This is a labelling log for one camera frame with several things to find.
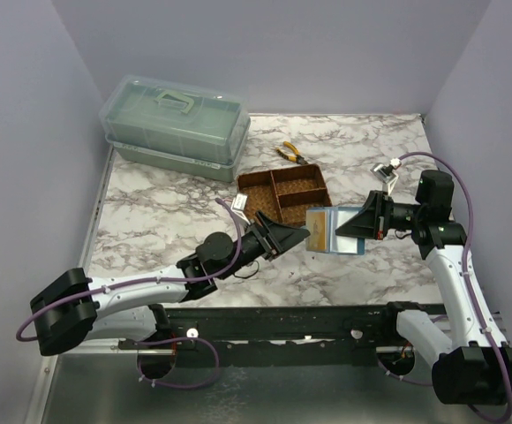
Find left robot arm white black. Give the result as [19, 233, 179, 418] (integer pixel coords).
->
[30, 212, 310, 357]

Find yellow handled pliers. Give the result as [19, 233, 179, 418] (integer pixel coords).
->
[275, 141, 308, 165]

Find blue leather card holder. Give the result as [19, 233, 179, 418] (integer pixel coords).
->
[304, 206, 366, 256]

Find brown woven divided basket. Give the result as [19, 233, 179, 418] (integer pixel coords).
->
[237, 164, 332, 227]

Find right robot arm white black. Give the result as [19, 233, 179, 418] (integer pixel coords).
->
[335, 163, 512, 405]

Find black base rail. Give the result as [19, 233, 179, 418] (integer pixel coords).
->
[121, 302, 407, 367]

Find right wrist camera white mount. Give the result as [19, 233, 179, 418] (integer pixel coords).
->
[371, 158, 402, 195]

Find green plastic storage box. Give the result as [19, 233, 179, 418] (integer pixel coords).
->
[99, 75, 251, 183]

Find gold credit card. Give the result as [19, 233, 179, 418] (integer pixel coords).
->
[305, 208, 330, 253]

